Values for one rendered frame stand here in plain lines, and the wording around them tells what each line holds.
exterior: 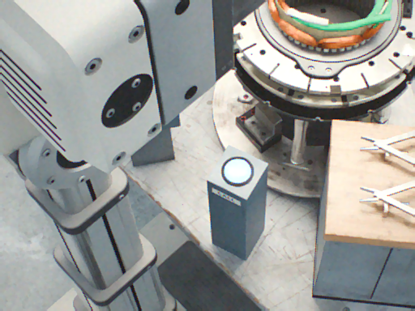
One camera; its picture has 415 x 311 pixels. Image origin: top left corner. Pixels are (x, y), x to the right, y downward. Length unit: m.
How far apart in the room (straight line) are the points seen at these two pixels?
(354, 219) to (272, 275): 0.30
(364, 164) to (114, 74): 0.85
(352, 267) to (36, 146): 0.66
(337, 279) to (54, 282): 1.15
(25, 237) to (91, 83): 2.01
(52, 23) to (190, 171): 1.16
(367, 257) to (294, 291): 0.22
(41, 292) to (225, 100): 0.96
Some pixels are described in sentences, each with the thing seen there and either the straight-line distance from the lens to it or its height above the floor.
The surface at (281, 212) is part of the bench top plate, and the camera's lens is 1.50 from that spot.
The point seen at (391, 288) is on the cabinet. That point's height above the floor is 0.86.
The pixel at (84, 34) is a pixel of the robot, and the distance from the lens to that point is 0.39.
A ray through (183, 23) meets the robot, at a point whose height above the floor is 1.81.
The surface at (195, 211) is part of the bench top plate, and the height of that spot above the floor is 0.78.
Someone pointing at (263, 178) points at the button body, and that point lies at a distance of 1.27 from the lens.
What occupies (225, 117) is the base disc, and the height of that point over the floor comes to 0.80.
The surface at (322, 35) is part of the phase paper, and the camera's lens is 1.26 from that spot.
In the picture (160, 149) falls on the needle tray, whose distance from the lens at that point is 1.51.
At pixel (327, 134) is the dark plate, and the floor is 0.78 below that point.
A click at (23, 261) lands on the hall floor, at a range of 2.38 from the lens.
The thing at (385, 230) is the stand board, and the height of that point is 1.07.
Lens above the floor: 2.15
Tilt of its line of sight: 62 degrees down
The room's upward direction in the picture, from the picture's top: 4 degrees counter-clockwise
